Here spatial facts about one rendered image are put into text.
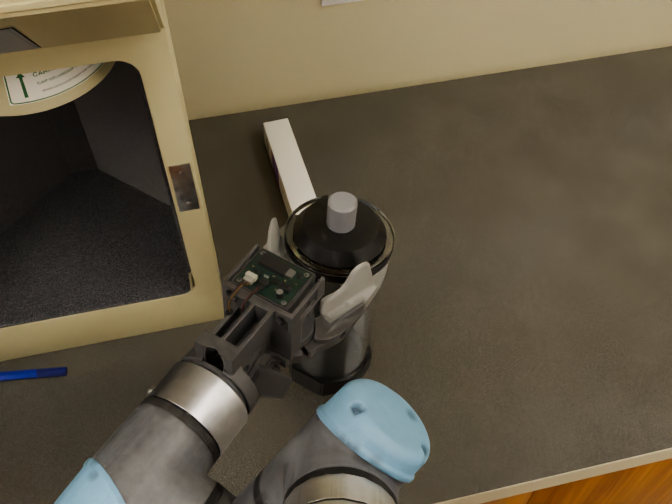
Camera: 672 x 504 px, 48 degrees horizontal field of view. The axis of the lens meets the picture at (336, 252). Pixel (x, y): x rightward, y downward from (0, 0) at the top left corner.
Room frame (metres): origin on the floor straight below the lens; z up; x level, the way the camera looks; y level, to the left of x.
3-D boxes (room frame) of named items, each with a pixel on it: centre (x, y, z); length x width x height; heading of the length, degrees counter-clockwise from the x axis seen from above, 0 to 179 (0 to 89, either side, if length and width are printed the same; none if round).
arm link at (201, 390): (0.27, 0.11, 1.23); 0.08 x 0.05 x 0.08; 59
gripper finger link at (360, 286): (0.40, -0.02, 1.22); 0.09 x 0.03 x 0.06; 125
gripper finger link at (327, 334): (0.37, 0.01, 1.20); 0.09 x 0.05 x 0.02; 125
